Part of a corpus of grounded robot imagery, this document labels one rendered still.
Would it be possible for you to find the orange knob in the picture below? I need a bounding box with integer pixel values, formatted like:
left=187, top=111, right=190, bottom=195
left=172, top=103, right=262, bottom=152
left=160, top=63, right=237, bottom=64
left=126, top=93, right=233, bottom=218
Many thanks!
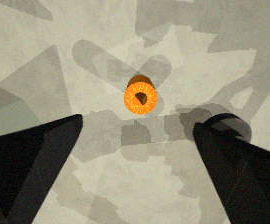
left=124, top=75, right=157, bottom=115

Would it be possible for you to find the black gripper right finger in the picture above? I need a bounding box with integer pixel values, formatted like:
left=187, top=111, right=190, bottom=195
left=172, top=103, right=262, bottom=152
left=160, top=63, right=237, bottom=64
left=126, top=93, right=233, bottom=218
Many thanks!
left=193, top=123, right=270, bottom=224

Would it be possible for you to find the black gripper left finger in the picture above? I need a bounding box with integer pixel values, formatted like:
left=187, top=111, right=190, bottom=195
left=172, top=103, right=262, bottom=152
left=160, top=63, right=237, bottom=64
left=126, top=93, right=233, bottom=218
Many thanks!
left=0, top=114, right=83, bottom=224

